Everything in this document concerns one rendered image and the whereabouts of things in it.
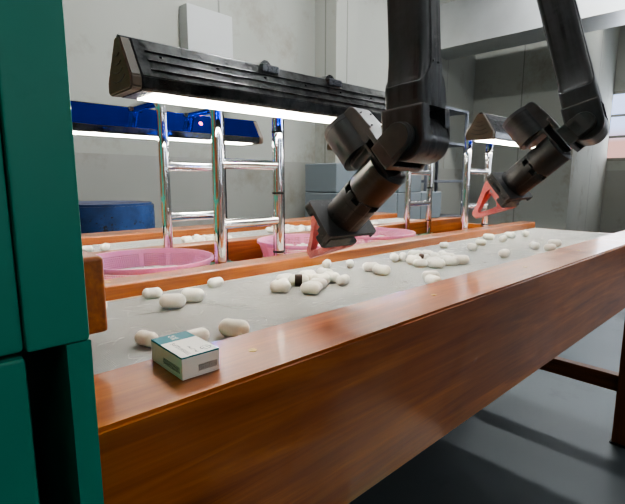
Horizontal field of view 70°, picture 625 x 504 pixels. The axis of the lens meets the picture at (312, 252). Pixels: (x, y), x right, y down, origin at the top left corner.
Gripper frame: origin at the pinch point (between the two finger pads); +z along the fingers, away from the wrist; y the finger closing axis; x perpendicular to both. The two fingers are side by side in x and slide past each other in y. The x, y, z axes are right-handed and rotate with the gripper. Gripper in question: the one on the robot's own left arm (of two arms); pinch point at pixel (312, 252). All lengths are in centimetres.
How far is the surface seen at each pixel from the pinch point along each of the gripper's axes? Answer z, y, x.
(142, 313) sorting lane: 12.3, 23.6, -0.6
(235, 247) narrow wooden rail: 44, -19, -29
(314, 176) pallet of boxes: 157, -206, -160
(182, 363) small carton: -12.3, 31.9, 15.7
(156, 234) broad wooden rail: 70, -12, -53
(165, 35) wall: 120, -97, -252
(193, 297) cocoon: 11.7, 15.7, -1.3
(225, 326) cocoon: -1.5, 20.4, 9.4
